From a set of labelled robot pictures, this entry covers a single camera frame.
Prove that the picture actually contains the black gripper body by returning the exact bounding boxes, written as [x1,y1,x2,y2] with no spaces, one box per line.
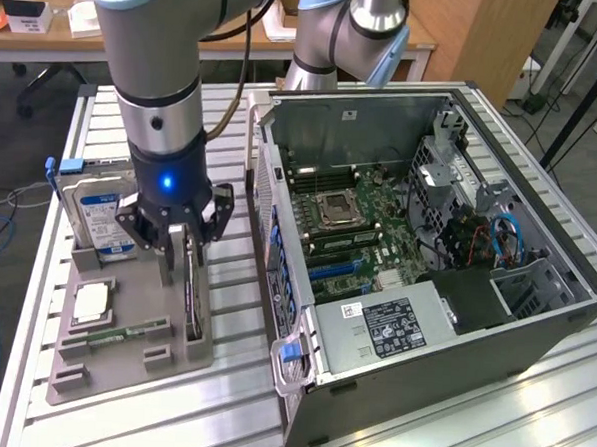
[125,124,219,233]

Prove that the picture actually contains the black graphics card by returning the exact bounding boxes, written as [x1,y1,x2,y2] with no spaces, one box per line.
[171,220,214,341]

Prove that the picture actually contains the hard disk with blue caddy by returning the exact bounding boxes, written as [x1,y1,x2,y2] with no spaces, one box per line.
[39,154,146,266]

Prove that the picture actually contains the silver CPU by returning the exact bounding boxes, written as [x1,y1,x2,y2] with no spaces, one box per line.
[71,281,115,328]

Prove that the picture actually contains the green RAM stick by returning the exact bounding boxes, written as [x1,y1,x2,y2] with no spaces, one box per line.
[64,314,169,353]

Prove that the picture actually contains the metal CPU socket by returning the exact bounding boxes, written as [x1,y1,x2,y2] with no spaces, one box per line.
[313,186,367,234]

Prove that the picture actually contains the blue expansion slot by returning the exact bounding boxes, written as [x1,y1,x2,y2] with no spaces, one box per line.
[307,257,359,284]

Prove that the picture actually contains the grey parts rack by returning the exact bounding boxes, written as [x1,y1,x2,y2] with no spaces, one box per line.
[46,215,224,415]

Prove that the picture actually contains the blue case latch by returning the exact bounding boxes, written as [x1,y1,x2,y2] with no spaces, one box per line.
[279,341,307,369]

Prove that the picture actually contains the office chair base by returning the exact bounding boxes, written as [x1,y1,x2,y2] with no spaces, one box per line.
[9,60,90,122]

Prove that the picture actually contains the grey power supply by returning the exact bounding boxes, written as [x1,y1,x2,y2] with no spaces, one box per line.
[310,275,463,382]

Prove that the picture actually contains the wooden desk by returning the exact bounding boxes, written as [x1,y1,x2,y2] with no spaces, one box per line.
[0,0,440,86]

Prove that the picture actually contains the small silver heat sink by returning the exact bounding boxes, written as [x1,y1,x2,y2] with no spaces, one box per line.
[376,269,408,291]

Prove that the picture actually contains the green motherboard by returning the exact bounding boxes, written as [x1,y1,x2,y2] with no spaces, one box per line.
[273,150,446,313]

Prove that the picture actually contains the white papers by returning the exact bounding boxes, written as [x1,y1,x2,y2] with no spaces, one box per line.
[260,0,300,45]

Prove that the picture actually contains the white box with black top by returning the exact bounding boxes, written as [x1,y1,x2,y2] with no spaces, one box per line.
[0,0,55,36]

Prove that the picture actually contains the perforated metal disk bay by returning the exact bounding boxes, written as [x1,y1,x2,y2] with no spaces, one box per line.
[407,101,524,231]

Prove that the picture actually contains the black plastic shroud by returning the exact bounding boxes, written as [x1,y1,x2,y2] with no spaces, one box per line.
[425,266,511,339]

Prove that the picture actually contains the open black PC case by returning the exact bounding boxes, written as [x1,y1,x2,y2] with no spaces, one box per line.
[229,77,597,447]

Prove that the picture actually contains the wooden cabinet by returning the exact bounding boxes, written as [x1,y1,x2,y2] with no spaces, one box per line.
[402,0,562,104]

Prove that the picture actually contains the dark green floor device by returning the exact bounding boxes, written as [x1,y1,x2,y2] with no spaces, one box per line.
[521,92,550,116]

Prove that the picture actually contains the black slanted pole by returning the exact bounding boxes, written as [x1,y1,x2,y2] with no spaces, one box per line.
[539,43,597,173]

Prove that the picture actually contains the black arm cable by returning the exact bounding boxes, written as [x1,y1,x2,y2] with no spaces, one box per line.
[192,0,284,144]

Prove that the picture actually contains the blue wire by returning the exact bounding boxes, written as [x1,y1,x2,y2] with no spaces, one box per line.
[489,212,530,271]

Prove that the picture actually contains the grey metal bay bracket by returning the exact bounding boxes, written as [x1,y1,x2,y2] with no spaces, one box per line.
[488,256,578,322]

